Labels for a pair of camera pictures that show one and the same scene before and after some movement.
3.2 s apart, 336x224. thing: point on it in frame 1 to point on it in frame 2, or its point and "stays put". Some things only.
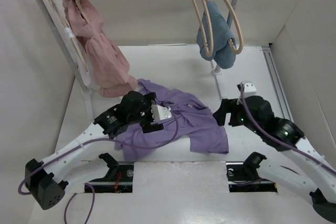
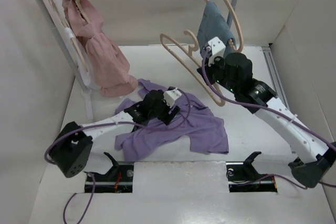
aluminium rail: [277, 83] stays put
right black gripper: [228, 105] to [218, 60]
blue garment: [216, 37] stays put
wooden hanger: [63, 22] stays put
